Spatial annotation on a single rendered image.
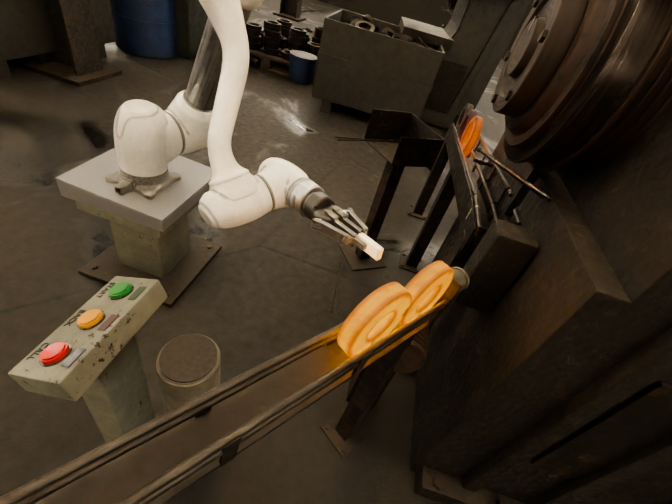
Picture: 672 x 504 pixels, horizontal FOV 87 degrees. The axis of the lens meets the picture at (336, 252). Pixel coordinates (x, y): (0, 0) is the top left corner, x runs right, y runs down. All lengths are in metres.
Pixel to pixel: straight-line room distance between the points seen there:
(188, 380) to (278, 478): 0.57
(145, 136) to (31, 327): 0.77
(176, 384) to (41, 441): 0.66
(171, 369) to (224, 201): 0.38
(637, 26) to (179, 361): 1.00
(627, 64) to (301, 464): 1.24
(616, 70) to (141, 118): 1.19
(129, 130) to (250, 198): 0.55
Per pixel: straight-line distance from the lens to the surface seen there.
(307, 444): 1.28
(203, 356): 0.79
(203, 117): 1.38
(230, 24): 0.99
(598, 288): 0.73
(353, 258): 1.84
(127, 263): 1.68
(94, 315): 0.77
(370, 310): 0.56
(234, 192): 0.88
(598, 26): 0.87
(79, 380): 0.72
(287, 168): 0.96
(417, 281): 0.68
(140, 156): 1.34
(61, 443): 1.36
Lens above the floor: 1.19
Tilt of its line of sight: 40 degrees down
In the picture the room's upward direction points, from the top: 17 degrees clockwise
